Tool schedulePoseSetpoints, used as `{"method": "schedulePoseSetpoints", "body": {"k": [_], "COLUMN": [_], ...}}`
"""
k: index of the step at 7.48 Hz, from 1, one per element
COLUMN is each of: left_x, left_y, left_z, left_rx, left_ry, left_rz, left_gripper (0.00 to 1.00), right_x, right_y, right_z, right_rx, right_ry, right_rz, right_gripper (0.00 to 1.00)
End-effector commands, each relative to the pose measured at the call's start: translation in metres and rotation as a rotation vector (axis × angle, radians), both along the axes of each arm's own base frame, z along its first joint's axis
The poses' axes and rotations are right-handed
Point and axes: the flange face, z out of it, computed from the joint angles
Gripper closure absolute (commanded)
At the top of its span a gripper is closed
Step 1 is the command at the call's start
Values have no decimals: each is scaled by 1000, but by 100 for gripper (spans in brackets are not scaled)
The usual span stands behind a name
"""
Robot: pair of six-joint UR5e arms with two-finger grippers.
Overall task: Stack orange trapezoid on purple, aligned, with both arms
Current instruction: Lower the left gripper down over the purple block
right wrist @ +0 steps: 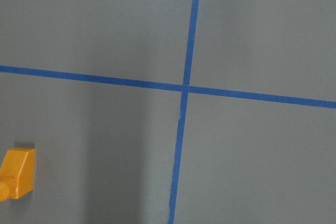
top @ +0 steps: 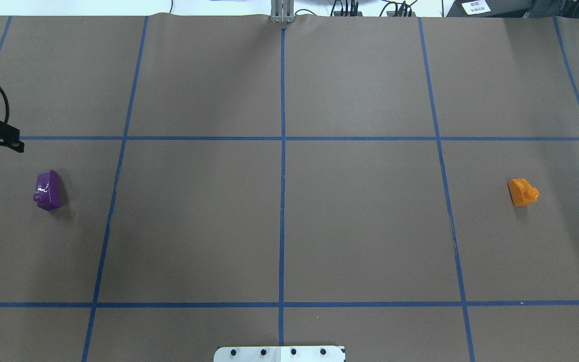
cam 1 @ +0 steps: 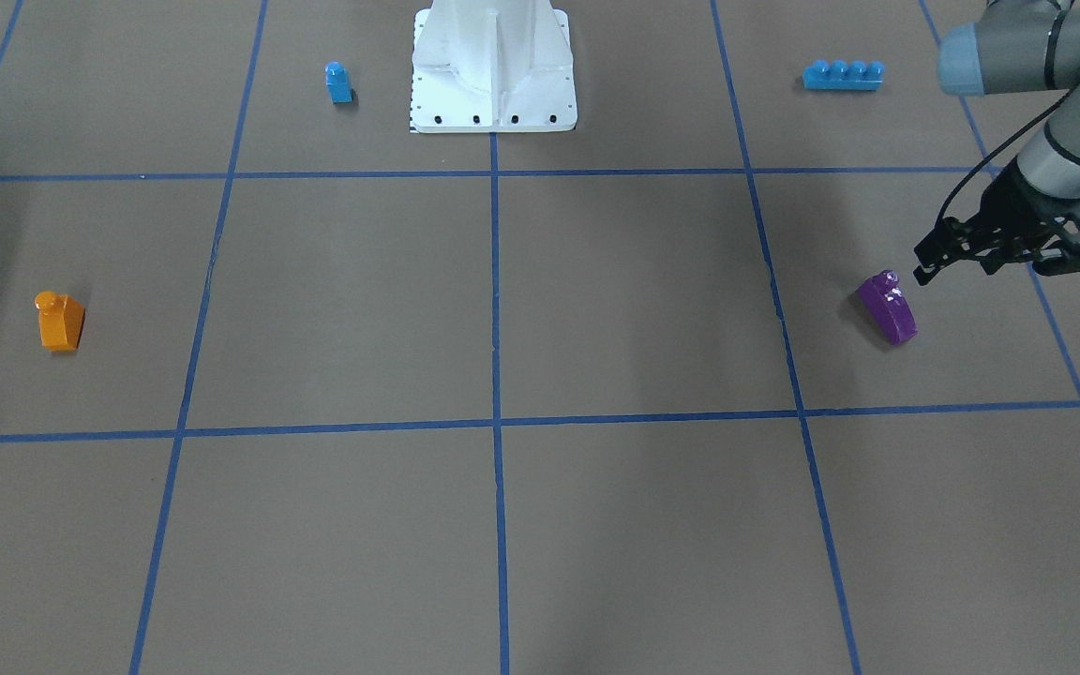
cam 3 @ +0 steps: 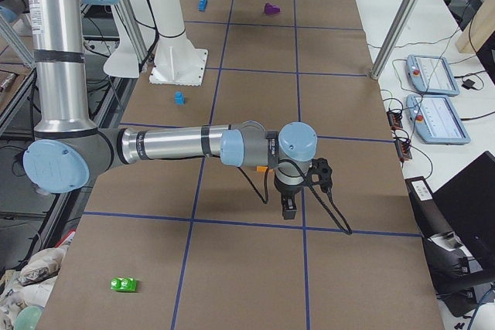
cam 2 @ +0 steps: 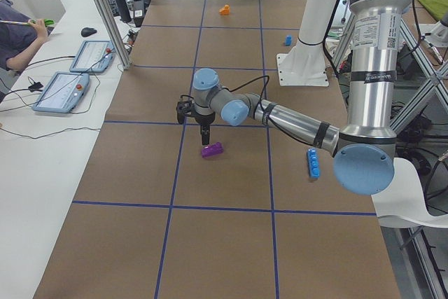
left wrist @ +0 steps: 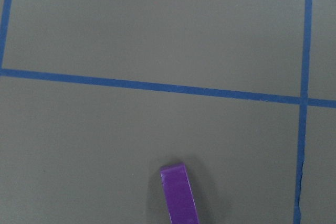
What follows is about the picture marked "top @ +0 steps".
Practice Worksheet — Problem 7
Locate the purple trapezoid block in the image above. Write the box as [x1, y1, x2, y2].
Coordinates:
[33, 169, 62, 211]

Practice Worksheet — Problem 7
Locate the orange trapezoid block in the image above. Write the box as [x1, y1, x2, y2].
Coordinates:
[507, 178, 540, 208]

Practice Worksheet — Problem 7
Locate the brown paper table mat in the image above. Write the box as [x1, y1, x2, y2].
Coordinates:
[0, 14, 579, 361]

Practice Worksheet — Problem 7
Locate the aluminium frame post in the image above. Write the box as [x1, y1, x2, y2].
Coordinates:
[270, 0, 296, 24]

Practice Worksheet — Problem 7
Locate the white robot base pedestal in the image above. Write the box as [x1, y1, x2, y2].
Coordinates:
[213, 345, 347, 361]

